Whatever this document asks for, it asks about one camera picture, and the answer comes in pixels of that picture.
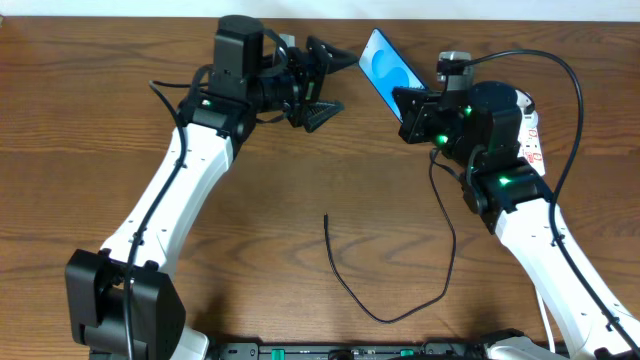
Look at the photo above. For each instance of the white USB wall charger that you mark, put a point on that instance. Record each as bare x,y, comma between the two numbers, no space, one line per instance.
525,102

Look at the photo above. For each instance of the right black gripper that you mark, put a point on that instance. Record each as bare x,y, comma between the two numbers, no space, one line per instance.
417,115

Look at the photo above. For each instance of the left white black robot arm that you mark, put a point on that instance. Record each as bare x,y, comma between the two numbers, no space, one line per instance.
122,300

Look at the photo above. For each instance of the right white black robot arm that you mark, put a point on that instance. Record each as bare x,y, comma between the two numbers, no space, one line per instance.
488,128

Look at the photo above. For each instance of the blue screen Samsung smartphone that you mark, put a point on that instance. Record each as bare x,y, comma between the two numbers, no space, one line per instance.
385,68

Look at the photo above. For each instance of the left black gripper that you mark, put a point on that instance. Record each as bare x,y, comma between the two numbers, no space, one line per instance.
310,85

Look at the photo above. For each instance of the white power strip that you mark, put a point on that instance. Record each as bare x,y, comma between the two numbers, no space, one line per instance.
529,139

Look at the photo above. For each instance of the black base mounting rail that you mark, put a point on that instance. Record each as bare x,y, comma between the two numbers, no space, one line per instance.
253,351

